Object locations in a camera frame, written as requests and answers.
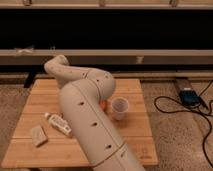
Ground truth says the beige sponge block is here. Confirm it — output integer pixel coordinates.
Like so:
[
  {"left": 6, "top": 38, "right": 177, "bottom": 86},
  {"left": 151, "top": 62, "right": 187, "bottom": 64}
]
[{"left": 30, "top": 125, "right": 48, "bottom": 147}]

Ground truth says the grey metal rail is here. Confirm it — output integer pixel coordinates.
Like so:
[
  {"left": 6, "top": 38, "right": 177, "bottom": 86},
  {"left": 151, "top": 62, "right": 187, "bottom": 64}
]
[{"left": 0, "top": 48, "right": 213, "bottom": 66}]

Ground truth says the white plastic bottle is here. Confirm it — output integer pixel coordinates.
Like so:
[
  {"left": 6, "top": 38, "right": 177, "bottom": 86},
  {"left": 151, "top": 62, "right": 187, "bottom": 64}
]
[{"left": 44, "top": 112, "right": 72, "bottom": 137}]

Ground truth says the black power adapter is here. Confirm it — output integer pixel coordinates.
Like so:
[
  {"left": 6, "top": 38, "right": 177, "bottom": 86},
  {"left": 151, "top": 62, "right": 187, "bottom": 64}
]
[{"left": 179, "top": 89, "right": 200, "bottom": 106}]

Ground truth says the black cable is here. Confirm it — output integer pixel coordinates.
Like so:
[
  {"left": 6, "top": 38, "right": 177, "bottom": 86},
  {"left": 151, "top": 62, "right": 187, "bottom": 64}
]
[{"left": 153, "top": 79, "right": 213, "bottom": 169}]

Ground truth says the orange bowl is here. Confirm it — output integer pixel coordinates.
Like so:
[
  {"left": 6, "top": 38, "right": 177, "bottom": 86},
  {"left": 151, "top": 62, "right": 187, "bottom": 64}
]
[{"left": 99, "top": 100, "right": 107, "bottom": 111}]

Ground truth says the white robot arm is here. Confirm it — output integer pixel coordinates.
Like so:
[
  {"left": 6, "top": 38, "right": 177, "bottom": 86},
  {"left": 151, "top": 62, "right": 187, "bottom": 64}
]
[{"left": 44, "top": 55, "right": 146, "bottom": 171}]

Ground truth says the clear plastic cup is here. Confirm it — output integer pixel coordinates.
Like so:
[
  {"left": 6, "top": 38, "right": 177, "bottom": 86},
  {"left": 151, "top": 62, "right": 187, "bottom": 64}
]
[{"left": 111, "top": 97, "right": 129, "bottom": 121}]

